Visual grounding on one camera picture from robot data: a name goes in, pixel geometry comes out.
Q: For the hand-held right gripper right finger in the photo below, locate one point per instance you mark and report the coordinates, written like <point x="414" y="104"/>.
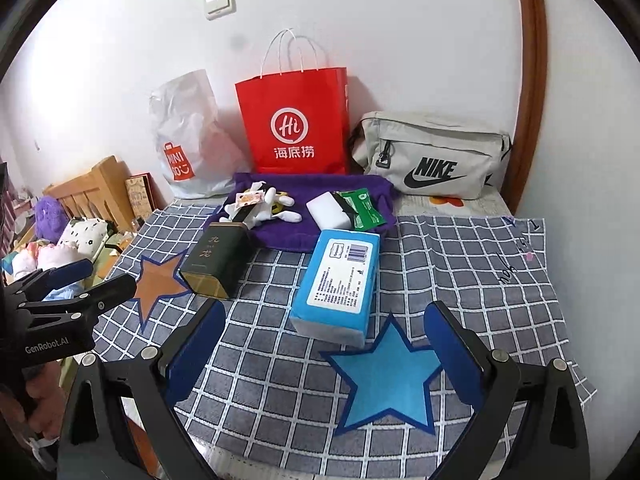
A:
<point x="452" y="355"/>

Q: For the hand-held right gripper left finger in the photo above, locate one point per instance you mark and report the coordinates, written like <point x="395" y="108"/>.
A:
<point x="197" y="350"/>

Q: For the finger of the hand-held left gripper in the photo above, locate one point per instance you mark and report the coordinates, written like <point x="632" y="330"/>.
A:
<point x="65" y="270"/>
<point x="110" y="290"/>

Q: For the white glove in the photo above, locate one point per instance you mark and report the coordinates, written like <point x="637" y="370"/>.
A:
<point x="265" y="208"/>

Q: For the small printed snack packet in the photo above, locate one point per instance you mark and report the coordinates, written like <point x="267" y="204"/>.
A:
<point x="248" y="199"/>

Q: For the green wet wipe packet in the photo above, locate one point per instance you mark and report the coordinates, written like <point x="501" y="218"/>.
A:
<point x="367" y="207"/>

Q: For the yellow spotted soft item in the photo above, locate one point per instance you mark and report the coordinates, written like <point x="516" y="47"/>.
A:
<point x="286" y="200"/>

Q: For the white sponge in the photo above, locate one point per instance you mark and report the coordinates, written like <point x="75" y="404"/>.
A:
<point x="325" y="212"/>

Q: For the person's left hand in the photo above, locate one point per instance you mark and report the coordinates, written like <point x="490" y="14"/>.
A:
<point x="45" y="400"/>

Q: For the white dotted pillow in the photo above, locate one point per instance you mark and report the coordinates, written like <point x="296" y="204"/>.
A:
<point x="82" y="237"/>

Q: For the brown star patch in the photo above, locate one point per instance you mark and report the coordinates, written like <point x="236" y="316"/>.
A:
<point x="157" y="282"/>

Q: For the purple plush toy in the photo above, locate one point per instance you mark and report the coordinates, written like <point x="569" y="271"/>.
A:
<point x="50" y="217"/>

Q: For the blue star patch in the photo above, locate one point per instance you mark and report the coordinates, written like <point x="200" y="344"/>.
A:
<point x="387" y="380"/>

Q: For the striped red curtain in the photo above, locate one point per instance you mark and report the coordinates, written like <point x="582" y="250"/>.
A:
<point x="5" y="210"/>

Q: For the dark green tea tin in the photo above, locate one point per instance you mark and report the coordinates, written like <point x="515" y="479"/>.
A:
<point x="215" y="260"/>

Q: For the wooden headboard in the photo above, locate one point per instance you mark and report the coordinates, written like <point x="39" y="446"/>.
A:
<point x="100" y="185"/>

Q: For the grey checked cloth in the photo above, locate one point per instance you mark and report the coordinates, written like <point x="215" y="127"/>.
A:
<point x="450" y="260"/>

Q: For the blue tissue pack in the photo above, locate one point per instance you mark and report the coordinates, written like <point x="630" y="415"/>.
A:
<point x="335" y="280"/>

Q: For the white printed table cover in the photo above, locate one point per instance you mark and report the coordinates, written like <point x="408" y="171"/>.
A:
<point x="350" y="460"/>

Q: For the purple towel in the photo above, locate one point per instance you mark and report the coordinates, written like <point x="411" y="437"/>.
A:
<point x="295" y="230"/>

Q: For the white plastic shopping bag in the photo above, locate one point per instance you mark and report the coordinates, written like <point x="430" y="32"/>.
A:
<point x="195" y="125"/>

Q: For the grey waist bag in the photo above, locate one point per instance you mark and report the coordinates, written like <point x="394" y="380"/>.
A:
<point x="425" y="140"/>

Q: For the red paper bag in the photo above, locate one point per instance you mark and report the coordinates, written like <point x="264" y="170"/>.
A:
<point x="300" y="95"/>

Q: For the brown picture frame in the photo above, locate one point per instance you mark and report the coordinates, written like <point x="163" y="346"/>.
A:
<point x="139" y="195"/>

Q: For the brown wooden door frame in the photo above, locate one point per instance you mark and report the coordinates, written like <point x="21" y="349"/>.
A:
<point x="530" y="85"/>

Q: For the white light switch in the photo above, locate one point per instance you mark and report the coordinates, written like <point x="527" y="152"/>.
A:
<point x="219" y="4"/>

